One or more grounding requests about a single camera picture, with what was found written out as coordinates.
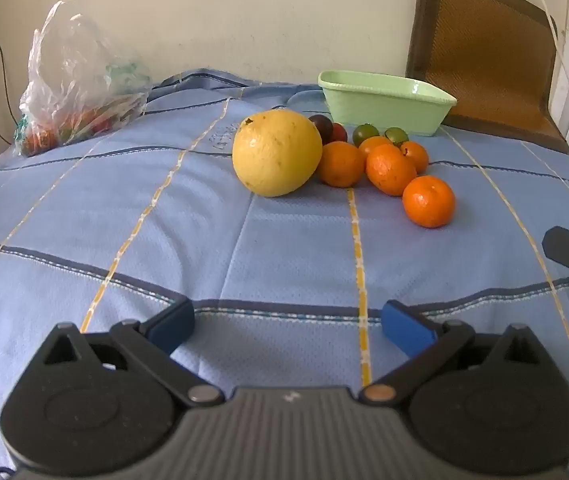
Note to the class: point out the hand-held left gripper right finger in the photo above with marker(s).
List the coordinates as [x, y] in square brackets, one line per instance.
[404, 327]

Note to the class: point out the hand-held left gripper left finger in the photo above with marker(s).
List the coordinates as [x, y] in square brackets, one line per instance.
[172, 322]

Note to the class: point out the mandarin orange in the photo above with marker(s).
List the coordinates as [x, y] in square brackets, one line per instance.
[342, 165]
[429, 201]
[373, 144]

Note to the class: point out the oval orange tomato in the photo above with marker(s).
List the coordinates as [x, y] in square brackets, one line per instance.
[389, 170]

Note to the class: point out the small round orange tomato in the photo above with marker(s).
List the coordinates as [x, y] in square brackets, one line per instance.
[417, 156]

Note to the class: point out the green tomato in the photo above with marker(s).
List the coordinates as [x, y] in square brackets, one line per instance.
[397, 134]
[363, 132]

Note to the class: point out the large yellow pomelo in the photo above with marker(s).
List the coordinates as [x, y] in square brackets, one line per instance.
[277, 152]

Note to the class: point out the red tomato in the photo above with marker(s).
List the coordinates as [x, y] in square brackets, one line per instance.
[339, 132]

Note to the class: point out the dark purple tomato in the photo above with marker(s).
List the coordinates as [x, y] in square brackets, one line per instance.
[320, 125]

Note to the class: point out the green plastic basin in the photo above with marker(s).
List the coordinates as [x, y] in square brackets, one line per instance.
[384, 105]

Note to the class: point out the blue striped blanket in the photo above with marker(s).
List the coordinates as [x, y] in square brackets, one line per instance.
[214, 250]

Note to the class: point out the brown woven seat mat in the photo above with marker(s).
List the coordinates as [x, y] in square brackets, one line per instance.
[489, 60]

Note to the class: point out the clear plastic bag of produce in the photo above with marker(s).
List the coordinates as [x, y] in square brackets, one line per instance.
[74, 90]

